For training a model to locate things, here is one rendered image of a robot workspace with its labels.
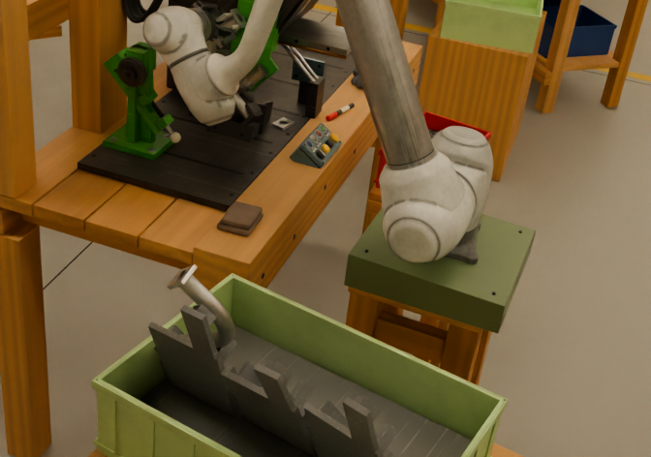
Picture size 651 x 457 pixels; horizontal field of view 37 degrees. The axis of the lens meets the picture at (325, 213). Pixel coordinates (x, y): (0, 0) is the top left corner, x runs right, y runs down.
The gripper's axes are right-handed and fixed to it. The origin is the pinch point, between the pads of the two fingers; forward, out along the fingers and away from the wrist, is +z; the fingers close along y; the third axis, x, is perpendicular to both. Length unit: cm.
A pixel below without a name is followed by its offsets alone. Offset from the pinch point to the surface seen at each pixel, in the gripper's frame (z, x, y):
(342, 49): 17.1, -17.4, -20.6
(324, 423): -102, -17, -81
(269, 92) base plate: 32.4, 13.2, -17.5
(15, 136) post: -51, 39, -2
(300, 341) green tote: -66, -2, -73
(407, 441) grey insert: -78, -17, -97
